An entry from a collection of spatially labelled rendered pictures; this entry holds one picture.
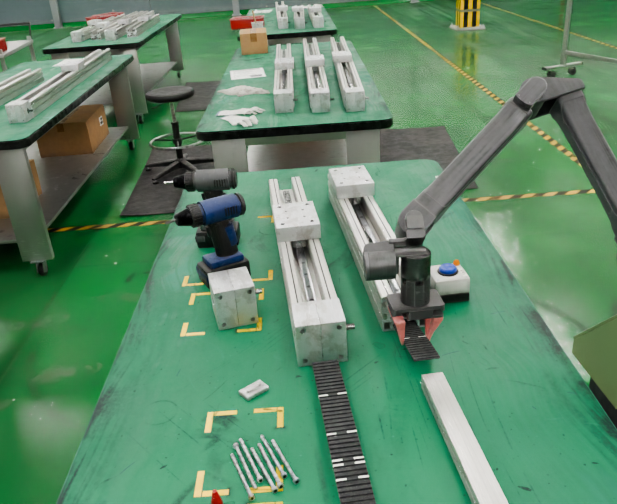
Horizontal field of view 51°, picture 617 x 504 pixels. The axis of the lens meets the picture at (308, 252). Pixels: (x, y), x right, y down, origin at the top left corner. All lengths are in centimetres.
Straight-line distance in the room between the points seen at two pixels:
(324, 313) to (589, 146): 62
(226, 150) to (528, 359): 210
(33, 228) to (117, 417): 243
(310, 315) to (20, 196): 248
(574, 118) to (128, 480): 107
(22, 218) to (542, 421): 292
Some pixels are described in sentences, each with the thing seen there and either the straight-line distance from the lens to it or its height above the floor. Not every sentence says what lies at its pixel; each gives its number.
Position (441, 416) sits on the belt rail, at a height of 81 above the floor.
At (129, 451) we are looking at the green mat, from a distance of 119.
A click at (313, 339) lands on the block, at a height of 84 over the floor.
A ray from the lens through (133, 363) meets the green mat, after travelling 140.
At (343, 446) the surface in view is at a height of 81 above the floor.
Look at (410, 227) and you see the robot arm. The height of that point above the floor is 105.
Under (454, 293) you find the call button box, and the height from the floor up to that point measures 80.
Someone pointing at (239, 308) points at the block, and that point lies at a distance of 142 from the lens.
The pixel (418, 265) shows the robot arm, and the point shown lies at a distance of 121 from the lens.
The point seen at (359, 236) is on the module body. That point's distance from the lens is 162.
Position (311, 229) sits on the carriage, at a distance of 161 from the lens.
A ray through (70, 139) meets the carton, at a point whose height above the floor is 34.
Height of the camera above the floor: 155
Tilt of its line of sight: 26 degrees down
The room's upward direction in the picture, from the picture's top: 4 degrees counter-clockwise
